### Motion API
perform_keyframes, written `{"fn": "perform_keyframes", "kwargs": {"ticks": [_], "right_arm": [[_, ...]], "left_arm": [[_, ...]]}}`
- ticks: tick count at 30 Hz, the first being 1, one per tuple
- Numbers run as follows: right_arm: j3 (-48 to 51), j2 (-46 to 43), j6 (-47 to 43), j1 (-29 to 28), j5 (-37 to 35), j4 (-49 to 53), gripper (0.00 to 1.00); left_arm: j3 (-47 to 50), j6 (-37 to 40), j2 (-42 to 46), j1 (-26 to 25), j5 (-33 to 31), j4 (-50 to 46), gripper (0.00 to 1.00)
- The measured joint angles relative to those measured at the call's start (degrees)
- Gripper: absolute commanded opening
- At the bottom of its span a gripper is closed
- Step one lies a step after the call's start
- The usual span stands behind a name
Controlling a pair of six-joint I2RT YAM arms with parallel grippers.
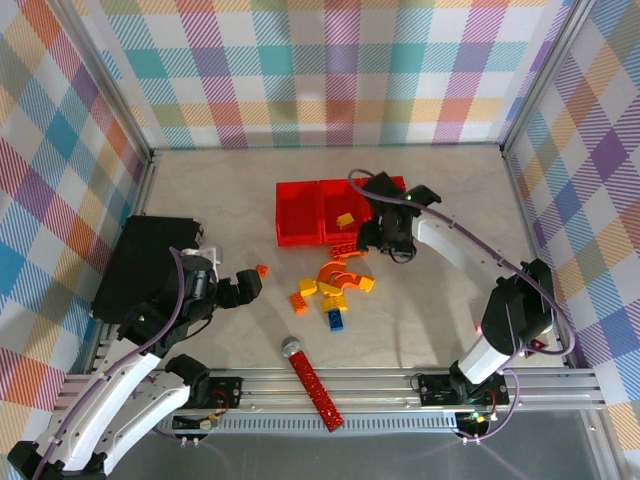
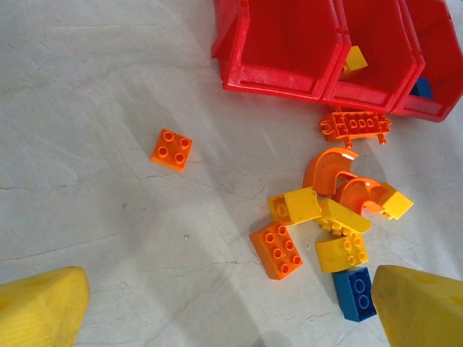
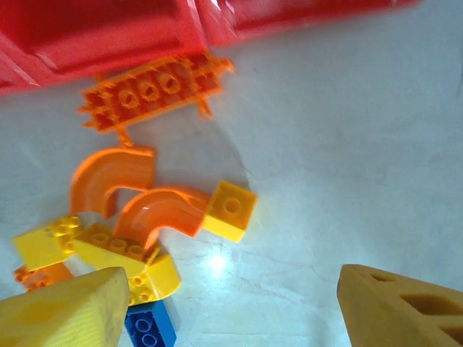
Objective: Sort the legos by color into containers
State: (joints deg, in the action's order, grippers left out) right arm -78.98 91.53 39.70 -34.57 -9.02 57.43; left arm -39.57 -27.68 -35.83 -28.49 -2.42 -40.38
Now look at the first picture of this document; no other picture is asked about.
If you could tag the small square orange lego plate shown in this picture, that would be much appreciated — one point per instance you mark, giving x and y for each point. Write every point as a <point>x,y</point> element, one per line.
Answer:
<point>262,269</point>

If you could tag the orange lego arch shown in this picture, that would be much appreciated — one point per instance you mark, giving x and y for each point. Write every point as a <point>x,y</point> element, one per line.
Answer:
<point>332,267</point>
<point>352,281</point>

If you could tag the yellow lego slope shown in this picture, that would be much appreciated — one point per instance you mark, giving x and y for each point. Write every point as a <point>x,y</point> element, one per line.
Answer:
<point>327,289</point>

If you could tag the yellow rounded lego brick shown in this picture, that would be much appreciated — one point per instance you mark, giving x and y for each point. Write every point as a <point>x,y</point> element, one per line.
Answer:
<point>335,302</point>

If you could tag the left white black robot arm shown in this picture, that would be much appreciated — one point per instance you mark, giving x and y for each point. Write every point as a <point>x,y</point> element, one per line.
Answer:
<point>125,400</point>

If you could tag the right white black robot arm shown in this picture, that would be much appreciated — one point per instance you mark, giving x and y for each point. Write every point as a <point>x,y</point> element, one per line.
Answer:
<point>515,310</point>

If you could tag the black rectangular case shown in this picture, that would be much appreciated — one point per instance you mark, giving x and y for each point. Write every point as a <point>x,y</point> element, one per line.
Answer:
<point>140,250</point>

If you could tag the red glitter toy microphone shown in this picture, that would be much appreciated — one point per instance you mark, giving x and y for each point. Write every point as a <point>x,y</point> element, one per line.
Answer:
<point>312,382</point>

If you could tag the slotted metal vent strip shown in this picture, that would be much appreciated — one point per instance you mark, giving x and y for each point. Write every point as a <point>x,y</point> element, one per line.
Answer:
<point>275,425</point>

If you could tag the grey metal sheet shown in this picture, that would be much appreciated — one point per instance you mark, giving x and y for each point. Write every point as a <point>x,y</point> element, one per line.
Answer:
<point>325,457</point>

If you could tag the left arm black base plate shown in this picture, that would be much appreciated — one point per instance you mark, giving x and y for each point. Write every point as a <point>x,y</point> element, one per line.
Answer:
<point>227,392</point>

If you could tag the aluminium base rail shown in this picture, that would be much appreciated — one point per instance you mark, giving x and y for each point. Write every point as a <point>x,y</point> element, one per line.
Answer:
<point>375,390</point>

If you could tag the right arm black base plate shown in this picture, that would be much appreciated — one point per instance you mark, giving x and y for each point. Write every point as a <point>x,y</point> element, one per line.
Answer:
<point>435,390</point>

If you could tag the aluminium corner post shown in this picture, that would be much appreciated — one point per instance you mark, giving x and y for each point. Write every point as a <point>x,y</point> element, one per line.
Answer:
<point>542,75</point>
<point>114,80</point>

